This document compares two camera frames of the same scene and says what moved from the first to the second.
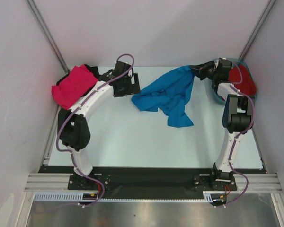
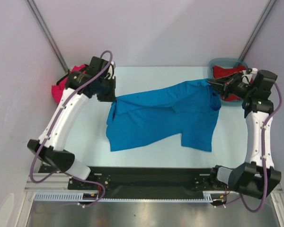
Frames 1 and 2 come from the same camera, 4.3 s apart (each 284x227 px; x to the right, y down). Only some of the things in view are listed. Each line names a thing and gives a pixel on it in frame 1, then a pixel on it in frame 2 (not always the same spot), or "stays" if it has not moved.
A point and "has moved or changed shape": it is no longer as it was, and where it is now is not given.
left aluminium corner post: x=34 y=9 stays
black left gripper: x=133 y=89 -> x=110 y=97
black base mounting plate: x=216 y=181 stays
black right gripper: x=202 y=68 -> x=229 y=81
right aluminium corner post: x=269 y=6 stays
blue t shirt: x=170 y=92 has moved or changed shape
